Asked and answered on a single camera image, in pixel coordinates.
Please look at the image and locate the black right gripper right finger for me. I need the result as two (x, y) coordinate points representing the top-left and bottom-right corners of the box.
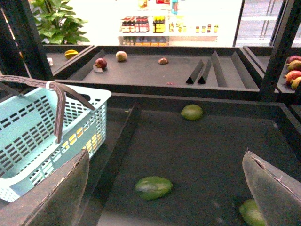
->
(242, 151), (301, 226)

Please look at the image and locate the light blue plastic basket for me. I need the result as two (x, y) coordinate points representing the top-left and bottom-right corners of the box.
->
(0, 86), (111, 202)

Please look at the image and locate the green potted plant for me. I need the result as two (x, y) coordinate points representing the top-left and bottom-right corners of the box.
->
(29, 0), (90, 45)

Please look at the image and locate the green avocado far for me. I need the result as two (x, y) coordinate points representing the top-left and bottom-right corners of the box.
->
(181, 104), (204, 121)

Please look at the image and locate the green avocado near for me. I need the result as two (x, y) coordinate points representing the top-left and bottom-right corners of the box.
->
(135, 176), (173, 200)

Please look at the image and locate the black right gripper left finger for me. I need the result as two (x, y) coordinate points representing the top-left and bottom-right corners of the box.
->
(0, 150), (90, 226)

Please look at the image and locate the white shelf with bottles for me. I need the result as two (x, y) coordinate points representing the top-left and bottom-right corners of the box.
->
(118, 0), (219, 47)

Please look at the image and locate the dark wooden display stand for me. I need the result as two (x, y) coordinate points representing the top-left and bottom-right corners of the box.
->
(0, 0), (301, 226)

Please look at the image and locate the green avocado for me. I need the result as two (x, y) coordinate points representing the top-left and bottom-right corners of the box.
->
(181, 104), (204, 121)
(135, 176), (173, 200)

